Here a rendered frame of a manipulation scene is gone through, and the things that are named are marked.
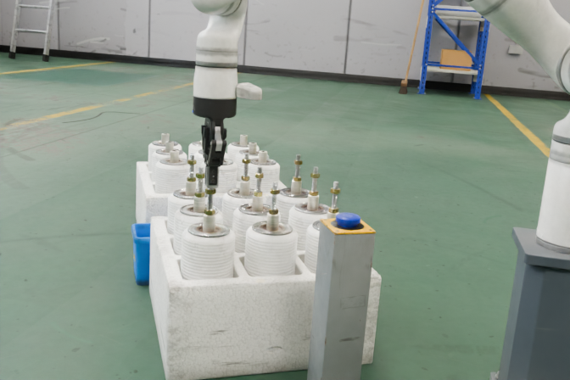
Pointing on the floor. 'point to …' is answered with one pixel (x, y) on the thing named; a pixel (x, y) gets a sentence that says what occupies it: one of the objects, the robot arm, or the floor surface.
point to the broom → (414, 41)
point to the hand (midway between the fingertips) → (211, 176)
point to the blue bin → (142, 252)
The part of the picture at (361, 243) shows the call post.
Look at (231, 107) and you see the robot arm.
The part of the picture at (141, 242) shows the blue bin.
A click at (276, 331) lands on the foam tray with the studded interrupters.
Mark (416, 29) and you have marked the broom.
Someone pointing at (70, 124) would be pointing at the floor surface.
